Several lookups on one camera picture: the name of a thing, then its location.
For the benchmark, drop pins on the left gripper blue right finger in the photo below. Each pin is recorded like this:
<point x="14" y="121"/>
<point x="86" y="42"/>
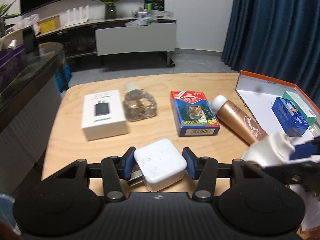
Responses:
<point x="193" y="163"/>

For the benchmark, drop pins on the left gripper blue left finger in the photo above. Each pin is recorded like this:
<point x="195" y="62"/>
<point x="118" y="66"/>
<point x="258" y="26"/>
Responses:
<point x="127" y="163"/>

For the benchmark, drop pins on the white square charger plug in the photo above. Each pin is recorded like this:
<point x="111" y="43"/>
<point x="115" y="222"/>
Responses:
<point x="160" y="165"/>

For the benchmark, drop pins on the blue playing card box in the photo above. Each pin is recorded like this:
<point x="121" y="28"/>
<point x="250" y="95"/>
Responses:
<point x="193" y="114"/>

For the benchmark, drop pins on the white charger box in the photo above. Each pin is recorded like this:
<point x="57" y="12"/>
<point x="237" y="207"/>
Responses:
<point x="103" y="115"/>

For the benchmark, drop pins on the clear glass liquid bottle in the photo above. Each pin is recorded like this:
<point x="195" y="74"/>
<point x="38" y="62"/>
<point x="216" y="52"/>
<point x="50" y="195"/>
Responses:
<point x="138" y="103"/>

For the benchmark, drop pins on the gold tube white cap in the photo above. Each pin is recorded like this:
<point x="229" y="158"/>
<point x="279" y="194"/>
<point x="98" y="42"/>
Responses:
<point x="237" y="120"/>

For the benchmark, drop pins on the blue tin box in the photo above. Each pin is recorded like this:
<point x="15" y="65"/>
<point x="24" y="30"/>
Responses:
<point x="291" y="120"/>

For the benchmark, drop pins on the teal white small carton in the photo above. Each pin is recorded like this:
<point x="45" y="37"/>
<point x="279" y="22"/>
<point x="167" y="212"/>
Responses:
<point x="301" y="105"/>

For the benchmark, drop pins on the orange cardboard box tray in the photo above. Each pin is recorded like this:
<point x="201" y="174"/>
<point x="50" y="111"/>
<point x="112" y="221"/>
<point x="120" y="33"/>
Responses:
<point x="259" y="92"/>

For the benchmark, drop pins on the blue bag with boxes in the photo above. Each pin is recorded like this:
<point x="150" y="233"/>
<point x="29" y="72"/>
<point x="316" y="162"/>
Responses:
<point x="59" y="78"/>

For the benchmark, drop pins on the black side table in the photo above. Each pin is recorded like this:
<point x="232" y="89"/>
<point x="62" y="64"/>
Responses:
<point x="28" y="109"/>

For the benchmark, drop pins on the white tv console cabinet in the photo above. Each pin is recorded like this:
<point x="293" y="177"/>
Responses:
<point x="115" y="36"/>

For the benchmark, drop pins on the dark blue curtain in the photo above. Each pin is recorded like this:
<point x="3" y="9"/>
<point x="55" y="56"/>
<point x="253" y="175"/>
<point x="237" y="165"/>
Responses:
<point x="276" y="38"/>

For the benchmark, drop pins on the white wifi router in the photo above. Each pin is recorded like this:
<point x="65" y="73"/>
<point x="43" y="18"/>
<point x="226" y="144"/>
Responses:
<point x="77" y="16"/>

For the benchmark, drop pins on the yellow box on console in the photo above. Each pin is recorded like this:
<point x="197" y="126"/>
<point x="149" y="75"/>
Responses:
<point x="49" y="24"/>

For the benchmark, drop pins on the black green product box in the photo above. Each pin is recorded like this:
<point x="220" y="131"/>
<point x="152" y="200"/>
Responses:
<point x="154" y="5"/>

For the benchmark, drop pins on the white plastic bag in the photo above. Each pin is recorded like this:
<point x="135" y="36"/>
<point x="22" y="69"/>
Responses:
<point x="28" y="21"/>

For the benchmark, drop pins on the green plant at left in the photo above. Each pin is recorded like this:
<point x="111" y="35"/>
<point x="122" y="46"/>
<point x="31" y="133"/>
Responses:
<point x="4" y="8"/>

